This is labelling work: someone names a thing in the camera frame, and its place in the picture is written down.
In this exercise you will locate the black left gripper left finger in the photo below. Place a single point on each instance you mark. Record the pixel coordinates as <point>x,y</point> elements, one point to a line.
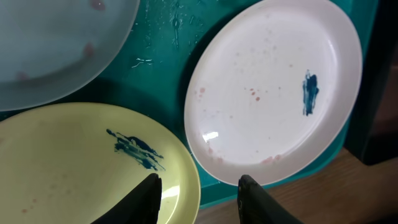
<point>139,206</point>

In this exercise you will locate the white plate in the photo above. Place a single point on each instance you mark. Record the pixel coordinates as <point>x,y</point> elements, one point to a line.
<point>272,90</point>

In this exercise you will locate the light blue plate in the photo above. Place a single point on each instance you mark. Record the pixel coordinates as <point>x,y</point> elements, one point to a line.
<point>51,48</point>

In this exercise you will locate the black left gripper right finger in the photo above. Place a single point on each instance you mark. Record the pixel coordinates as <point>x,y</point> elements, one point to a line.
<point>256,206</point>

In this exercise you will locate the yellow plate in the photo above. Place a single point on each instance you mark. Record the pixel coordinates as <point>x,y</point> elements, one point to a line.
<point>73,162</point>

